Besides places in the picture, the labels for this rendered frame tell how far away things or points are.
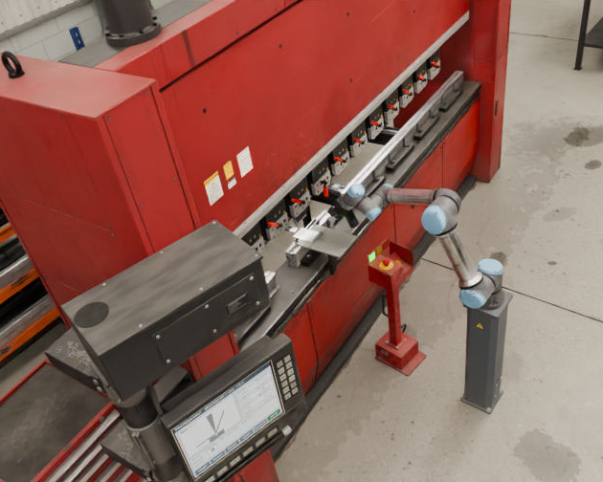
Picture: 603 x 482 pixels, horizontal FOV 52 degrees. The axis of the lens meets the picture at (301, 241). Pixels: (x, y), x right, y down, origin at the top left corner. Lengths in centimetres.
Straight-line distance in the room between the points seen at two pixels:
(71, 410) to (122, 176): 127
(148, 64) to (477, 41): 305
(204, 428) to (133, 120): 93
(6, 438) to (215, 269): 149
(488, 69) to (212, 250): 342
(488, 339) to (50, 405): 205
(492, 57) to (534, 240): 134
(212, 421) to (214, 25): 139
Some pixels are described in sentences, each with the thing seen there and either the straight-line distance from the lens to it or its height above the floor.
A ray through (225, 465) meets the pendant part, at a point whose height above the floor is 128.
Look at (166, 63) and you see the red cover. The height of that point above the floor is 223.
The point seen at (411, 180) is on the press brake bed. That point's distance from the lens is 403.
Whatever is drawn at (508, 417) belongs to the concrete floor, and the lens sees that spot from 372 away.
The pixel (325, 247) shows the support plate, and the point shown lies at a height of 100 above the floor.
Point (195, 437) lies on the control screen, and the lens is 194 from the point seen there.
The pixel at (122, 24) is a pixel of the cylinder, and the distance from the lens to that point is 228.
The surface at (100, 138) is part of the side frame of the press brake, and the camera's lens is 186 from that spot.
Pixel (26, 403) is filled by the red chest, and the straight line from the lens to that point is 301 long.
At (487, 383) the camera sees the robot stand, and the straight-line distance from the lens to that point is 354.
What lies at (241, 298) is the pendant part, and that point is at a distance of 174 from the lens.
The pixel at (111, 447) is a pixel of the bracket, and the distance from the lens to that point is 238.
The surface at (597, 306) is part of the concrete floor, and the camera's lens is 436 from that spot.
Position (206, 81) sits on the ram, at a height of 208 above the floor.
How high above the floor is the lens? 302
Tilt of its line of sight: 38 degrees down
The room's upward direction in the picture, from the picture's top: 10 degrees counter-clockwise
